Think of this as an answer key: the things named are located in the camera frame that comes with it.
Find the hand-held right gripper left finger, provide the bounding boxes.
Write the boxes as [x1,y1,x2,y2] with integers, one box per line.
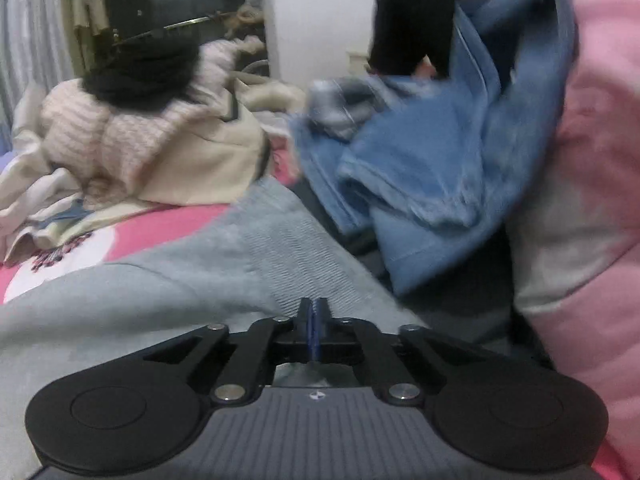
[142,297,315,407]

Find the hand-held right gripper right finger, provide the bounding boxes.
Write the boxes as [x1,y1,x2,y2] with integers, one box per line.
[314,297,488,407]

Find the grey pants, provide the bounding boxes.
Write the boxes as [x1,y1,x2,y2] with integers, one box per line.
[0,176,431,476]

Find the dark grey cloth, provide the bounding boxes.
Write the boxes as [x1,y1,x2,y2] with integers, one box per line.
[295,180,556,361]

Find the pink floral blanket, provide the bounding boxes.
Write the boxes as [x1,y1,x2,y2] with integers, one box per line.
[0,142,301,306]

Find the beige jacket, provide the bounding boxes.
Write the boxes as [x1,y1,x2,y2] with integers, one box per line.
[135,72,306,206]

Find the blue denim jeans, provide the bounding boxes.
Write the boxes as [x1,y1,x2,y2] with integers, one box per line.
[290,0,578,296]

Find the plaid shirt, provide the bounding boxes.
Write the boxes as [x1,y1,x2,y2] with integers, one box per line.
[304,77,396,138]

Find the cream printed garment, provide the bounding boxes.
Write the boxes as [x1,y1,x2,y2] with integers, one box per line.
[2,195,166,266]

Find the pink white knit sweater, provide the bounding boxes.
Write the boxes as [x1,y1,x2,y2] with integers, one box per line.
[40,40,241,196]

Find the black garment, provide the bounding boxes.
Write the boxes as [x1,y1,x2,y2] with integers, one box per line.
[82,35,201,111]

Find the light pink quilt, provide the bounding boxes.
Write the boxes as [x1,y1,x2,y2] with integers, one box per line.
[450,0,640,480]

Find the white garment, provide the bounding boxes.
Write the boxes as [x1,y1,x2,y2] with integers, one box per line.
[0,82,88,226]

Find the grey curtain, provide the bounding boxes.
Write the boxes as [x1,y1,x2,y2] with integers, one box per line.
[0,0,76,131]

